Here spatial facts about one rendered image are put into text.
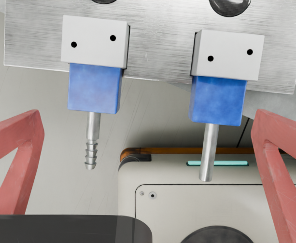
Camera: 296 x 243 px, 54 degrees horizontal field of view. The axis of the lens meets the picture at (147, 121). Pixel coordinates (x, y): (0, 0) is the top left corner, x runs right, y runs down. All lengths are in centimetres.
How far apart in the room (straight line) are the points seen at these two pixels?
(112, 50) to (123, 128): 91
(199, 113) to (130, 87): 88
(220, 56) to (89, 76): 11
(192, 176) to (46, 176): 61
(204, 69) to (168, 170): 68
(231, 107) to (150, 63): 8
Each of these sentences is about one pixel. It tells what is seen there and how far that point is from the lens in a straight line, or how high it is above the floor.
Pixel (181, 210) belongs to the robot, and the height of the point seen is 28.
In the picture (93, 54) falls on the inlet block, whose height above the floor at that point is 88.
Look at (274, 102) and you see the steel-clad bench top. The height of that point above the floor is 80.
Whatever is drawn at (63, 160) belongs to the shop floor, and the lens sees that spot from 121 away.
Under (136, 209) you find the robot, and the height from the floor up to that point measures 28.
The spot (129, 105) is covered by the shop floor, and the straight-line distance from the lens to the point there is 113.
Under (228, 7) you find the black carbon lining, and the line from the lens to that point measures 28.
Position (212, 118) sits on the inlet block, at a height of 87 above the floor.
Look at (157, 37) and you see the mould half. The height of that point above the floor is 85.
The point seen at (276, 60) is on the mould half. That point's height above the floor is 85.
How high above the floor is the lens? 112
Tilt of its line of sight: 81 degrees down
